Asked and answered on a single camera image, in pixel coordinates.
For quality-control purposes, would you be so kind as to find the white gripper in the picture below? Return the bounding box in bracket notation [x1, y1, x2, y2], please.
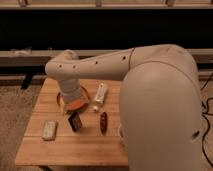
[59, 79, 88, 115]

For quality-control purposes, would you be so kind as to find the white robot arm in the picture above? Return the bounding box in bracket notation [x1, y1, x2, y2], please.
[45, 44, 202, 171]

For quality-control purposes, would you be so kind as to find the white tube bottle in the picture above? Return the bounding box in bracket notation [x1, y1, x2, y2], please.
[93, 83, 108, 112]

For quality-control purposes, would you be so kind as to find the red brown oblong object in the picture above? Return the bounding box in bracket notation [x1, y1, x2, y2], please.
[100, 112, 107, 134]

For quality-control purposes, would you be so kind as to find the white rectangular sponge block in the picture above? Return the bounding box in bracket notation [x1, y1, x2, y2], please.
[42, 121, 58, 141]

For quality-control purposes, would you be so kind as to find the wooden table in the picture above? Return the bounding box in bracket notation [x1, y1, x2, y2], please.
[15, 79, 128, 166]

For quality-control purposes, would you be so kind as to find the long grey wall rail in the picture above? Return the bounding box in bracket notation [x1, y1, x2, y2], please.
[0, 49, 213, 67]

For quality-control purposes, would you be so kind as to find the black cable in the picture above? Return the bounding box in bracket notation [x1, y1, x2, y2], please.
[199, 71, 213, 168]

